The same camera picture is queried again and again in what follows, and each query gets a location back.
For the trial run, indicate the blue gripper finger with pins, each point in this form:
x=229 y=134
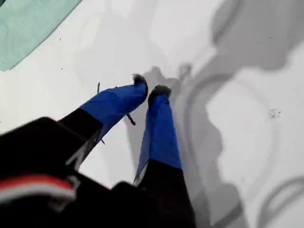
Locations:
x=111 y=104
x=160 y=133

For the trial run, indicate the pale green T-shirt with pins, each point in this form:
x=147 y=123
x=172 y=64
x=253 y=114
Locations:
x=23 y=28

